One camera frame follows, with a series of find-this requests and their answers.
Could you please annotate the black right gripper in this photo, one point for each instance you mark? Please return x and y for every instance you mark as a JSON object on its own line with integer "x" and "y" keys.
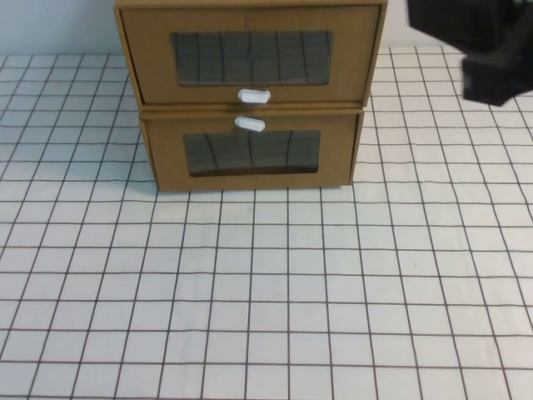
{"x": 454, "y": 21}

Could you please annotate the brown cardboard drawer with window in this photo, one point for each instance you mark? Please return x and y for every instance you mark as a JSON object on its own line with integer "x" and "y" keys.
{"x": 145, "y": 62}
{"x": 166, "y": 150}

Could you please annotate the brown cardboard shoe box shell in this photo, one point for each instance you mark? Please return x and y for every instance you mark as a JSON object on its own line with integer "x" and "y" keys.
{"x": 360, "y": 125}
{"x": 250, "y": 2}

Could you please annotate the white grid pattern tablecloth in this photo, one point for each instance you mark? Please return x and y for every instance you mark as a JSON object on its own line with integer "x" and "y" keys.
{"x": 266, "y": 291}

